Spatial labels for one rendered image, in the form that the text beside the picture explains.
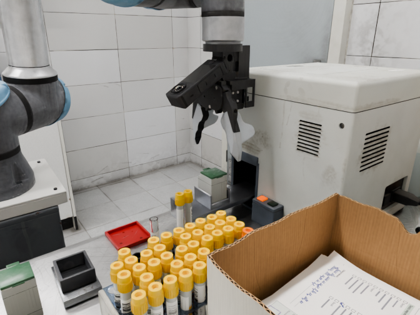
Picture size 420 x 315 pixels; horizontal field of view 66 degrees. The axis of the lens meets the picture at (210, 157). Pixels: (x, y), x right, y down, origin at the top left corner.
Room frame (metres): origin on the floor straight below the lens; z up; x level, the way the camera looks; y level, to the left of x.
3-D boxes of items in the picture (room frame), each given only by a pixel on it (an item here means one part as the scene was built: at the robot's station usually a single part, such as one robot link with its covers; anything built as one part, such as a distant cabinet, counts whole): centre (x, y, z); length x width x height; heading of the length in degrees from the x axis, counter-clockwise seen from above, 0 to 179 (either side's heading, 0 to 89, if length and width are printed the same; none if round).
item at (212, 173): (0.60, -0.01, 0.98); 0.05 x 0.04 x 0.01; 37
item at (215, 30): (0.62, -0.02, 1.24); 0.08 x 0.08 x 0.05
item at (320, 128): (0.66, -0.23, 1.03); 0.31 x 0.27 x 0.30; 127
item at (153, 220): (0.43, 0.08, 0.93); 0.01 x 0.01 x 0.10
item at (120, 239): (0.53, 0.16, 0.88); 0.07 x 0.07 x 0.01; 37
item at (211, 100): (0.62, -0.03, 1.16); 0.09 x 0.08 x 0.12; 127
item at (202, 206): (0.62, -0.02, 0.92); 0.21 x 0.07 x 0.05; 127
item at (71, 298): (0.41, 0.21, 0.89); 0.09 x 0.05 x 0.04; 35
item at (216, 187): (0.60, -0.01, 0.95); 0.05 x 0.04 x 0.06; 37
